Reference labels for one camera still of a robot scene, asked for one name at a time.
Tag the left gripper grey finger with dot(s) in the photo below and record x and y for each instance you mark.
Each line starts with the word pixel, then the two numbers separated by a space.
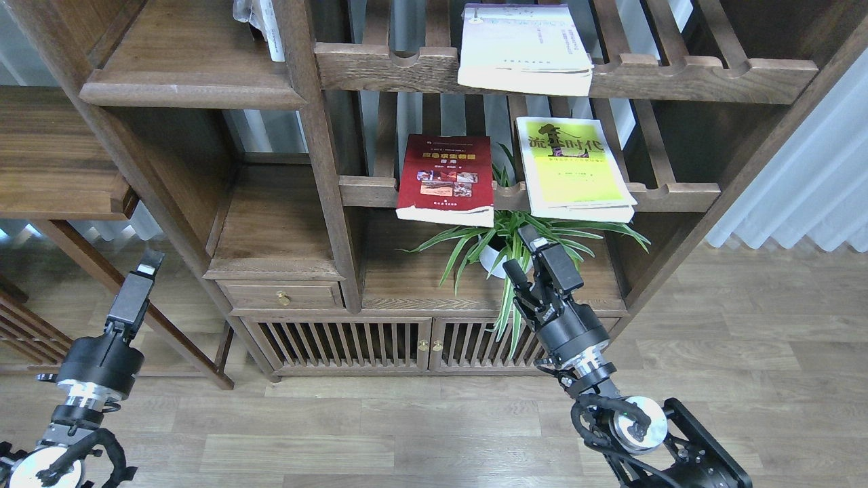
pixel 129 307

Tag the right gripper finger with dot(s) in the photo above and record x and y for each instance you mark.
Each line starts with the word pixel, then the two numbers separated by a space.
pixel 516 274
pixel 554 270

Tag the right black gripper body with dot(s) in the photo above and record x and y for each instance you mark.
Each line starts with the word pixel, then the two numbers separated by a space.
pixel 569 332

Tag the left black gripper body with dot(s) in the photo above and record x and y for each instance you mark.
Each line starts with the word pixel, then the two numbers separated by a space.
pixel 101 368

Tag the yellow-green book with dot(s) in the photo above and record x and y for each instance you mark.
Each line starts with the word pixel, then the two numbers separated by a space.
pixel 570 172

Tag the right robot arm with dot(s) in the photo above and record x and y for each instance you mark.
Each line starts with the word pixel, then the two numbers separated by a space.
pixel 645 444

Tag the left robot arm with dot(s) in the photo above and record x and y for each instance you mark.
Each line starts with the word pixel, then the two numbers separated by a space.
pixel 58 459

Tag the white book top shelf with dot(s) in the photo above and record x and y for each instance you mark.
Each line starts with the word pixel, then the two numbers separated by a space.
pixel 526 48

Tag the white plant pot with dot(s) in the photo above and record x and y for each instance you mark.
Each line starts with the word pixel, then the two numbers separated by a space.
pixel 488 256

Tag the green spider plant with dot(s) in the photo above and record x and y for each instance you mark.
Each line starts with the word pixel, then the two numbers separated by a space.
pixel 470 241

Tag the red book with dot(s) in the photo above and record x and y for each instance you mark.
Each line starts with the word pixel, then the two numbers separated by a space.
pixel 447 180

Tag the brass drawer knob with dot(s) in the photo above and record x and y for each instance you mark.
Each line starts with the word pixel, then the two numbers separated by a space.
pixel 283 299

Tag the dark wooden bookshelf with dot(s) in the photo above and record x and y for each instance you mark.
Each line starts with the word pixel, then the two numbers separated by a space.
pixel 283 177

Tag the white curtain right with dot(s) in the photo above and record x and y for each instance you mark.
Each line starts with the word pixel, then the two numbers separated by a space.
pixel 816 184

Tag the plastic-wrapped white book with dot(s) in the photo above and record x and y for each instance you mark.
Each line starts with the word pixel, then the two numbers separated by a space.
pixel 261 15

